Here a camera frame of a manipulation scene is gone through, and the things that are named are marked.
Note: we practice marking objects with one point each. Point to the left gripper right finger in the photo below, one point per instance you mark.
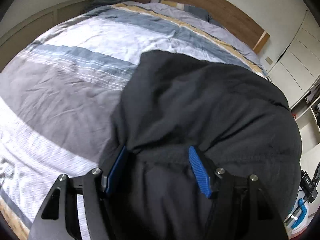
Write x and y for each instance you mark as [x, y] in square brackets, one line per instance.
[241, 206]

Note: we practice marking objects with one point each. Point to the black puffer down jacket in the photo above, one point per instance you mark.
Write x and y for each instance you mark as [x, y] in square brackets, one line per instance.
[237, 119]

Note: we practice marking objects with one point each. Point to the white wardrobe with open shelves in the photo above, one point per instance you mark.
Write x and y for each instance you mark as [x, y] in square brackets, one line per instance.
[296, 74]

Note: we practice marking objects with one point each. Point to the striped duvet on bed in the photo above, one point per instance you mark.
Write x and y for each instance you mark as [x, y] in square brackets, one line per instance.
[58, 92]

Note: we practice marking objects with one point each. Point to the wooden bed headboard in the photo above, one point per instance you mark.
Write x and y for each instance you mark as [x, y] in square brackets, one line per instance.
[233, 19]

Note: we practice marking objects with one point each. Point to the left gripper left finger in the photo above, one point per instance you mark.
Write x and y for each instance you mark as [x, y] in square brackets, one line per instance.
[76, 207]

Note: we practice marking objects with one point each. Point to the low wall panel cabinet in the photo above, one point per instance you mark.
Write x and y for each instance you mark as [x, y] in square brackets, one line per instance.
[18, 37]

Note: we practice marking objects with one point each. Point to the beige wall switch plate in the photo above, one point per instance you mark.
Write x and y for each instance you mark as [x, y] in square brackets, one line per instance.
[268, 60]

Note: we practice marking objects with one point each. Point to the blue striped pillow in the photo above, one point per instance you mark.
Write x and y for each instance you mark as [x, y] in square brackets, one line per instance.
[196, 11]

